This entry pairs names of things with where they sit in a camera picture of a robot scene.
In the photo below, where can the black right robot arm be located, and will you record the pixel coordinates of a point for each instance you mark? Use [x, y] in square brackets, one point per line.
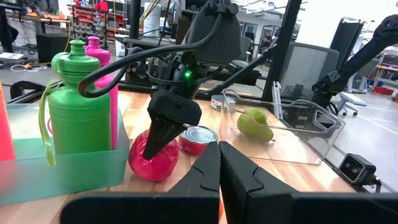
[186, 37]

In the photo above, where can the black floor box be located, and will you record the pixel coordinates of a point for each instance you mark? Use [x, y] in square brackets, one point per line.
[51, 46]

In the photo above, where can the green toy pear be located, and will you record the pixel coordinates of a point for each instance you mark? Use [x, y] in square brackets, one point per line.
[252, 126]

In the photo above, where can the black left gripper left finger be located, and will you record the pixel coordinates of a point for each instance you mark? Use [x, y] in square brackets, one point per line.
[186, 205]

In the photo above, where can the pink plastic squeeze bottle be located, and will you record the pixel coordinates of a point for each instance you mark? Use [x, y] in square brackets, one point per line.
[98, 51]

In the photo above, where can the white paper roll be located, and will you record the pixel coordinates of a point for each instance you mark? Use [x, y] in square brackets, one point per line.
[152, 21]

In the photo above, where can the black table-level camera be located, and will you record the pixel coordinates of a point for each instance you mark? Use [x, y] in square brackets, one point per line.
[354, 168]

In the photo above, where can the orange plastic squeeze bottle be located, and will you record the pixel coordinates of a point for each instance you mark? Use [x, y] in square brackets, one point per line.
[6, 133]

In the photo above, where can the red labelled tin can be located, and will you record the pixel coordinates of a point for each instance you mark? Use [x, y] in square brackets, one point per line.
[196, 141]

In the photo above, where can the teal translucent plastic tray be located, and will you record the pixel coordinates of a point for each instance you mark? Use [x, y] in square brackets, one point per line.
[62, 180]

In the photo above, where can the cluttered background workbench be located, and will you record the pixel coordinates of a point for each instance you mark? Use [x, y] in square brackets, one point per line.
[31, 18]

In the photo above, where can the white papers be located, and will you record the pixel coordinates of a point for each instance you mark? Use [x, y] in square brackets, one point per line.
[11, 56]

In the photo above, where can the green plastic squeeze bottle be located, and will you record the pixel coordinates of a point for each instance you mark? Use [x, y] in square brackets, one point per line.
[77, 124]

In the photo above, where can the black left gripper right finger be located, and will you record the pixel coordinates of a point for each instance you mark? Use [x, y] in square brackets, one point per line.
[248, 202]

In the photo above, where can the shelf with red bins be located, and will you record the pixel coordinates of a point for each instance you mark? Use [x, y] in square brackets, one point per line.
[90, 21]

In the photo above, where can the silver metal bracket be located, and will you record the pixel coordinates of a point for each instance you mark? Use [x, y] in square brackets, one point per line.
[276, 99]

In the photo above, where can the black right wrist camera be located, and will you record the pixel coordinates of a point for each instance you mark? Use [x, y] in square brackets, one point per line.
[217, 37]

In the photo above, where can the clear plastic bin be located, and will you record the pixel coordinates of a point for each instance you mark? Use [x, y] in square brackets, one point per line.
[295, 149]

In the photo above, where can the orange tomato cluster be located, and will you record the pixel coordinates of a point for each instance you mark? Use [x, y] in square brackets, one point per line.
[220, 216]

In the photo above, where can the red toy apple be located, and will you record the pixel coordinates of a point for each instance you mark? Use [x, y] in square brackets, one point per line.
[161, 165]

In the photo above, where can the gray office chair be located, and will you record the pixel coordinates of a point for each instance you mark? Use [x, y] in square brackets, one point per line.
[311, 68]

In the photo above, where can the black aluminium rig frame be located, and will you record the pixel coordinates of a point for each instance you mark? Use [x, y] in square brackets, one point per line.
[281, 46]

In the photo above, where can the white office chair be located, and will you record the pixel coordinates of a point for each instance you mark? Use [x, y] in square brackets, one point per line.
[351, 99]

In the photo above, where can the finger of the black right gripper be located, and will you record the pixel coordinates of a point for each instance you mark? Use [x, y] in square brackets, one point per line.
[171, 109]

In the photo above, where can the white lidded tin can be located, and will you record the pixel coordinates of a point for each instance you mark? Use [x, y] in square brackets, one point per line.
[217, 102]

